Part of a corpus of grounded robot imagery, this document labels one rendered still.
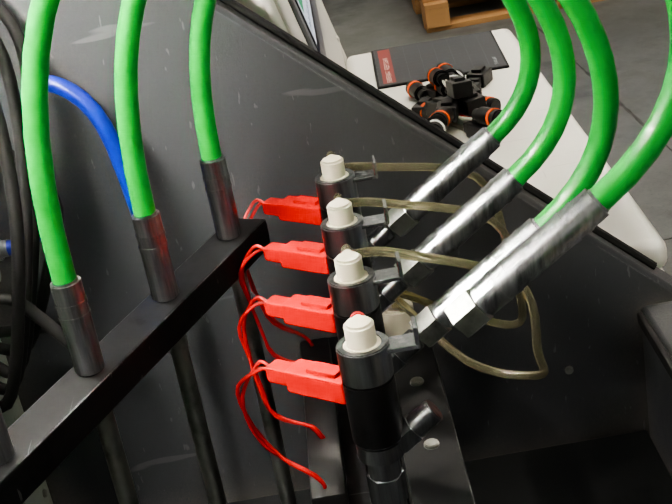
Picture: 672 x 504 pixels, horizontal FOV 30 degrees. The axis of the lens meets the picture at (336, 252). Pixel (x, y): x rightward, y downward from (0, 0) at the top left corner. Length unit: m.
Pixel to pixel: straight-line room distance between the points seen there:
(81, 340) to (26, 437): 0.07
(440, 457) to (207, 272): 0.19
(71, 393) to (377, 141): 0.33
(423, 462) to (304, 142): 0.26
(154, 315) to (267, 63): 0.22
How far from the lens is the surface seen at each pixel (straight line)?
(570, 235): 0.63
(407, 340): 0.65
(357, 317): 0.65
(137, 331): 0.78
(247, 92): 0.92
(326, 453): 0.81
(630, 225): 1.09
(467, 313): 0.64
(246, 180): 0.94
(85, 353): 0.74
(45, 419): 0.72
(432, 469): 0.81
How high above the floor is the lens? 1.45
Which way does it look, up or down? 25 degrees down
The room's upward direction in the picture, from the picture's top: 10 degrees counter-clockwise
